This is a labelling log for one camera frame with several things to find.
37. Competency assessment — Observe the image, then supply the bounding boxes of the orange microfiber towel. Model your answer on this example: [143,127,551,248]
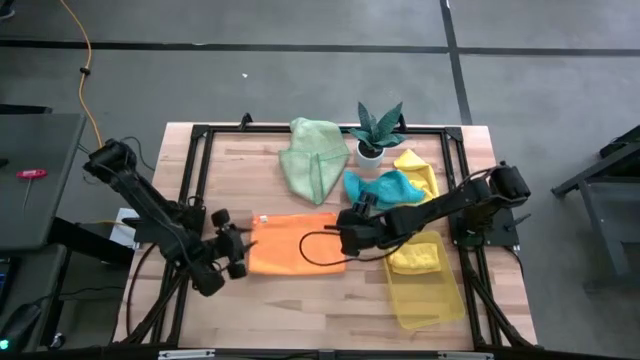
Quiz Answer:
[247,212,347,277]

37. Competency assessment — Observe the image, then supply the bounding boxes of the white plant pot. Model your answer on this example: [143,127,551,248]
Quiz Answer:
[355,141,386,170]

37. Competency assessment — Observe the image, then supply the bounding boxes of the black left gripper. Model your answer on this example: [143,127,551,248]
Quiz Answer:
[209,208,259,280]

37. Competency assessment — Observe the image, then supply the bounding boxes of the silver bracket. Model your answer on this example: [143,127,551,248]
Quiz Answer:
[438,351,494,360]
[158,349,216,360]

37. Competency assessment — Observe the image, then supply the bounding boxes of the yellow microfiber towel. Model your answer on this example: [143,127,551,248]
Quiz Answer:
[387,242,442,275]
[393,148,440,204]

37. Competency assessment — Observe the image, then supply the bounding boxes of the yellow translucent plastic bin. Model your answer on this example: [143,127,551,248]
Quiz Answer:
[382,229,467,331]

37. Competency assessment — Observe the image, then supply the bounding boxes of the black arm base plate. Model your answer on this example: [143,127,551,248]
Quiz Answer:
[448,207,521,250]
[122,204,206,246]

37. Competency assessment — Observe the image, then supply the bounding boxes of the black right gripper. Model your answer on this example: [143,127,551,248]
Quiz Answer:
[323,192,401,257]

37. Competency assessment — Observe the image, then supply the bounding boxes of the grey side table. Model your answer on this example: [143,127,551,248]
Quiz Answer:
[0,112,87,252]

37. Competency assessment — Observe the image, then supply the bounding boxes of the light green microfiber towel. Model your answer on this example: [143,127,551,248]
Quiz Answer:
[278,117,351,206]

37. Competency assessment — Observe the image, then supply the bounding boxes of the teal microfiber towel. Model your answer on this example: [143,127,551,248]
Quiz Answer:
[342,169,426,211]

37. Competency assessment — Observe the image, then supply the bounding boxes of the red-handled hex key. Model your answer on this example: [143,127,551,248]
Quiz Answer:
[15,168,49,209]

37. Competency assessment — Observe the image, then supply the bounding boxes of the yellow extension cord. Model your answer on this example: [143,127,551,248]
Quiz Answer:
[58,0,105,149]

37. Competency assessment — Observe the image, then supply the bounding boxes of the black aluminium frame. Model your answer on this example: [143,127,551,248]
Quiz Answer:
[112,112,539,359]

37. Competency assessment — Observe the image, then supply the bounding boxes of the green snake plant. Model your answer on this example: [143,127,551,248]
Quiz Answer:
[348,101,409,151]

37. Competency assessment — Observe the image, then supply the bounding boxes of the grey metal stand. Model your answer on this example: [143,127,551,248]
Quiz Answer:
[549,124,640,294]

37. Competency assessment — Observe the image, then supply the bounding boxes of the white box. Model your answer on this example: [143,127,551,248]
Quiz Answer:
[109,207,139,250]

